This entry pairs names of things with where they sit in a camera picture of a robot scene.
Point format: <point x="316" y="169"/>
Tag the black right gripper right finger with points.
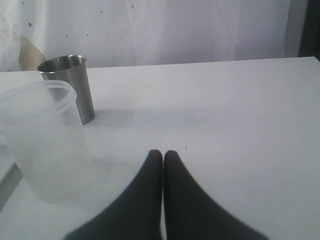
<point x="191" y="214"/>

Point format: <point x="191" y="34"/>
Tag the white rectangular tray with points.
<point x="8" y="167"/>

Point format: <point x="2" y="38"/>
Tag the frosted plastic container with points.
<point x="41" y="124"/>

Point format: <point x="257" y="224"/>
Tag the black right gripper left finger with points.
<point x="136" y="213"/>

